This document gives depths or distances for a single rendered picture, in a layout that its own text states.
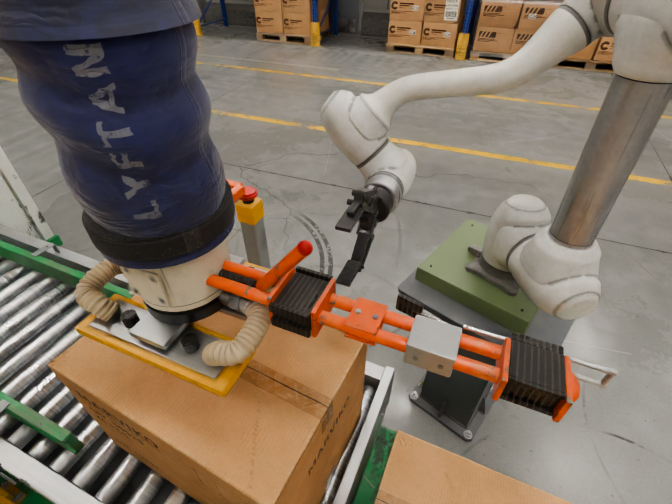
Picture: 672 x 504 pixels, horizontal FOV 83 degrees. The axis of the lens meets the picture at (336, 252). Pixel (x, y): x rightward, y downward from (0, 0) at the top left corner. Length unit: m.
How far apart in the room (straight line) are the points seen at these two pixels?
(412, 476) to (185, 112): 1.04
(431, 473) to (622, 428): 1.20
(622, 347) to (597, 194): 1.65
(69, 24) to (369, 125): 0.60
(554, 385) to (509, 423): 1.44
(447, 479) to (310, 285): 0.77
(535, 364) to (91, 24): 0.64
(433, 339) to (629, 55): 0.61
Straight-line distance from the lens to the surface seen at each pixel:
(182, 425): 0.86
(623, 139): 0.94
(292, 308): 0.60
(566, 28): 0.98
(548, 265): 1.06
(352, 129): 0.91
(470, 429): 1.92
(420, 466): 1.23
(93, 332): 0.85
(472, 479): 1.26
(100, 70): 0.50
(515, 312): 1.26
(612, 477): 2.10
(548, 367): 0.59
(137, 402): 0.92
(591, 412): 2.21
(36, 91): 0.56
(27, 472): 1.41
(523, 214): 1.19
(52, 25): 0.49
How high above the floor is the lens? 1.68
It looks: 40 degrees down
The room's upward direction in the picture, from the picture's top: straight up
